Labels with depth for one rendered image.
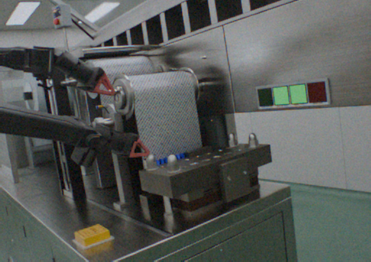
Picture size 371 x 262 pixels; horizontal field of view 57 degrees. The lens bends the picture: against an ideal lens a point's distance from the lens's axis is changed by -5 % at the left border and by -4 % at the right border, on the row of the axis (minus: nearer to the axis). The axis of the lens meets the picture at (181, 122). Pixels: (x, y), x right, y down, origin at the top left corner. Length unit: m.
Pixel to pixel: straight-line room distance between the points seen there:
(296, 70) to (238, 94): 0.24
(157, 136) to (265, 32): 0.46
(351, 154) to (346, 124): 0.30
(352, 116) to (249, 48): 2.56
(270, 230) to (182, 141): 0.40
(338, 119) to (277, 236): 2.62
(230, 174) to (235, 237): 0.18
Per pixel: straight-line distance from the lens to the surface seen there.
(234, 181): 1.03
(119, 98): 1.11
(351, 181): 3.78
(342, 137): 3.70
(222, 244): 0.99
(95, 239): 0.92
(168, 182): 0.92
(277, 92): 1.07
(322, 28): 0.98
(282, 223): 1.16
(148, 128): 1.10
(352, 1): 0.95
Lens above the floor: 1.23
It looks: 5 degrees down
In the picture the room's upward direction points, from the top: 9 degrees counter-clockwise
